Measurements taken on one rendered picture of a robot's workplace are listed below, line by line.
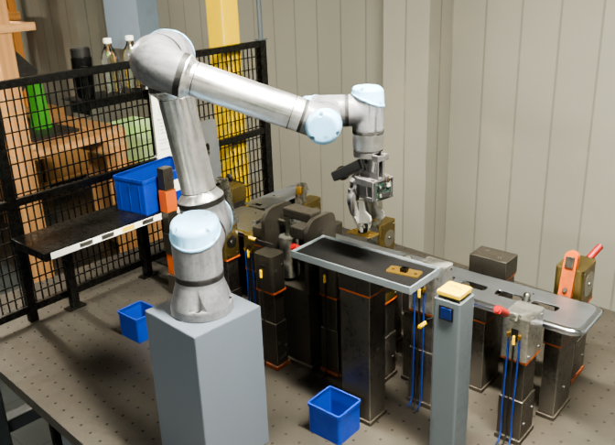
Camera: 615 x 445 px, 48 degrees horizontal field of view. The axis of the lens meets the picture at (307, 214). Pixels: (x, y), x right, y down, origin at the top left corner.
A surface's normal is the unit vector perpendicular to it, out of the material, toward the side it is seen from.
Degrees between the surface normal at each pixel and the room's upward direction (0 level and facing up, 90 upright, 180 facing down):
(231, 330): 90
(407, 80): 90
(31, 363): 0
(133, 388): 0
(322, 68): 90
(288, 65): 90
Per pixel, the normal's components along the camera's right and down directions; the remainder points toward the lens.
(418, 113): -0.70, 0.27
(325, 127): -0.04, 0.35
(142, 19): 0.72, 0.22
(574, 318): -0.04, -0.94
